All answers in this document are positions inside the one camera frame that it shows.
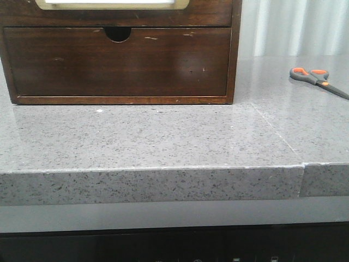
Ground grey orange handled scissors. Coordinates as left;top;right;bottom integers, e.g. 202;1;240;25
290;67;348;100

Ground dark wooden drawer cabinet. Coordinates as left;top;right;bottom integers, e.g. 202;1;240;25
1;1;242;105

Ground white curtain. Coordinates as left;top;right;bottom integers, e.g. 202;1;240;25
238;1;348;58

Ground black appliance below counter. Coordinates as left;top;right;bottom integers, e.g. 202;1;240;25
1;222;348;261

